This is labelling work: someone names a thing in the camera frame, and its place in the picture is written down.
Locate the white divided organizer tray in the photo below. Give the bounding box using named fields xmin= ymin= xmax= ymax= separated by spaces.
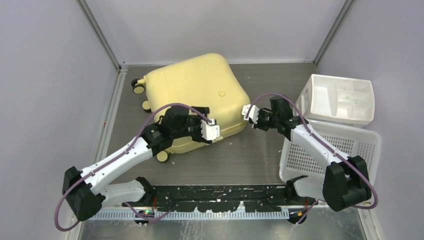
xmin=295 ymin=74 xmax=375 ymax=128

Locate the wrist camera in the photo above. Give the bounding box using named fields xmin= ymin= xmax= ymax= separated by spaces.
xmin=241 ymin=104 xmax=260 ymax=124
xmin=200 ymin=119 xmax=221 ymax=141

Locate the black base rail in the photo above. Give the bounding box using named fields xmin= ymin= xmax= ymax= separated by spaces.
xmin=129 ymin=184 xmax=315 ymax=213

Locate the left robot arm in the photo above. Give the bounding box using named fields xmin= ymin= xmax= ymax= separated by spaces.
xmin=60 ymin=103 xmax=221 ymax=222

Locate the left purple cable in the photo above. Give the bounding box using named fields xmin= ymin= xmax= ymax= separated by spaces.
xmin=53 ymin=102 xmax=215 ymax=233

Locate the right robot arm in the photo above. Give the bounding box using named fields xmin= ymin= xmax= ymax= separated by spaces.
xmin=241 ymin=93 xmax=379 ymax=212

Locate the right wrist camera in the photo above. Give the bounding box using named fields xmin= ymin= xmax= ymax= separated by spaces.
xmin=241 ymin=104 xmax=260 ymax=124

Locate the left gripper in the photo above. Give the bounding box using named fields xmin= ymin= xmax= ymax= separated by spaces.
xmin=172 ymin=108 xmax=209 ymax=142

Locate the slotted metal cable duct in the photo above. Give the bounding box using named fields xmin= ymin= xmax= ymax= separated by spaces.
xmin=89 ymin=208 xmax=289 ymax=221

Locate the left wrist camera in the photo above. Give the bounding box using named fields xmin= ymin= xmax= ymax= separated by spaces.
xmin=200 ymin=119 xmax=221 ymax=141

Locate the yellow hard-shell suitcase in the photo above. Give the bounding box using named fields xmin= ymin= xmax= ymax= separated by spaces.
xmin=131 ymin=53 xmax=250 ymax=163

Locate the white perforated plastic basket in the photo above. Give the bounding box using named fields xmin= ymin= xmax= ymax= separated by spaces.
xmin=279 ymin=120 xmax=382 ymax=201

